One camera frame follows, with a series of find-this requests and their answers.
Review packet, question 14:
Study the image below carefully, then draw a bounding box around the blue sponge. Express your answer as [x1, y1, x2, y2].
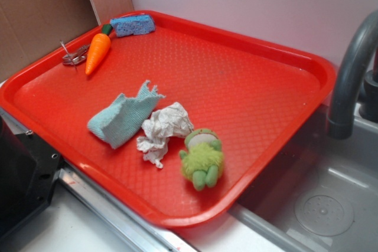
[110, 14, 156, 37]

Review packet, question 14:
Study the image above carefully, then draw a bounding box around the orange toy carrot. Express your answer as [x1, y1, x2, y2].
[85, 24, 113, 76]

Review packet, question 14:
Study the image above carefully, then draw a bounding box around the metal counter rail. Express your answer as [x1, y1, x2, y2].
[0, 107, 201, 252]

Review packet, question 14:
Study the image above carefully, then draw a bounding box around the dark faucet handle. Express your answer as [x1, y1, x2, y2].
[359, 52, 377, 123]

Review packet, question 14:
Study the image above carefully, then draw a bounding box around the light blue cloth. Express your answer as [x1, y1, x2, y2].
[87, 80, 165, 149]

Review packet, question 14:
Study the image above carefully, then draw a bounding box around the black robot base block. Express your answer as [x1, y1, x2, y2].
[1, 119, 63, 240]

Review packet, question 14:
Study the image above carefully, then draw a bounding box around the crumpled white paper towel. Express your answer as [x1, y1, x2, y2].
[136, 102, 194, 169]

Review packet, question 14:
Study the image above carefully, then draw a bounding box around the grey sink basin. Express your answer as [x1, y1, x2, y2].
[230, 106, 377, 251]

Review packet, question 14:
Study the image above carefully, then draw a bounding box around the green plush frog toy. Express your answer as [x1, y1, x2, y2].
[179, 128, 224, 191]

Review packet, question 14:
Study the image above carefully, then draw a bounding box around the red plastic tray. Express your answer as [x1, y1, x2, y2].
[1, 12, 335, 228]

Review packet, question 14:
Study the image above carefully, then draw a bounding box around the grey faucet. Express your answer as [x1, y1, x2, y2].
[326, 11, 377, 139]

